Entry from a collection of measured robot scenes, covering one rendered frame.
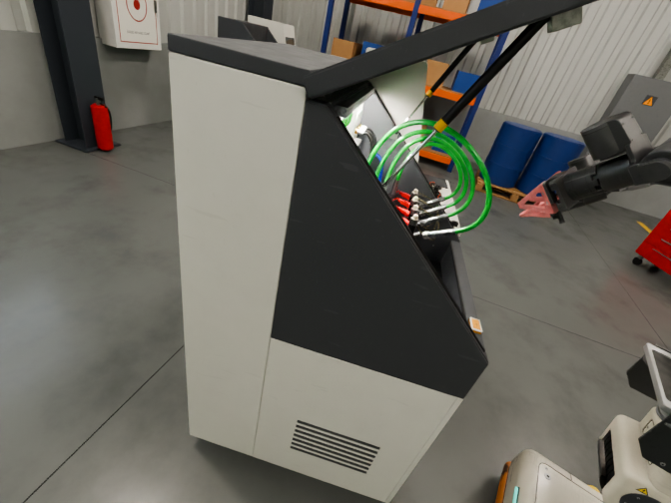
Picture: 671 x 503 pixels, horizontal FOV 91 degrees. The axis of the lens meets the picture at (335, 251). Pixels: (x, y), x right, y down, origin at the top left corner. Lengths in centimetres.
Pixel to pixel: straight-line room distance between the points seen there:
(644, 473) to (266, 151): 123
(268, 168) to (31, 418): 156
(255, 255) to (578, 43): 722
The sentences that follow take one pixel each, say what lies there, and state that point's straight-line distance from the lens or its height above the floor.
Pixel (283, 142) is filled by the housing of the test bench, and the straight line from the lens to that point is 71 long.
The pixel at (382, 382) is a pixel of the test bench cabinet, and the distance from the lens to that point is 105.
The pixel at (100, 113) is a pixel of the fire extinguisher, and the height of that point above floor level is 42.
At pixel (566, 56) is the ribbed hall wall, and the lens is 763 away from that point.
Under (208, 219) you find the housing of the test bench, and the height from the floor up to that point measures 113.
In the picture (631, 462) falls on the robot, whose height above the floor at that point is 80.
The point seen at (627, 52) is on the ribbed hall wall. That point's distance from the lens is 785.
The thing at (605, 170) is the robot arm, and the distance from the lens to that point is 78.
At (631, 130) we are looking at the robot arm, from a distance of 76.
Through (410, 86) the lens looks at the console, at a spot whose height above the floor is 147.
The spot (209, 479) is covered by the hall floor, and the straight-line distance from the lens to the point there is 168.
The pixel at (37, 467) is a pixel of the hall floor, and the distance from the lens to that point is 186.
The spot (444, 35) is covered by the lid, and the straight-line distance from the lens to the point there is 63.
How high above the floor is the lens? 156
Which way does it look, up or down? 32 degrees down
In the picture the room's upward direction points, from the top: 14 degrees clockwise
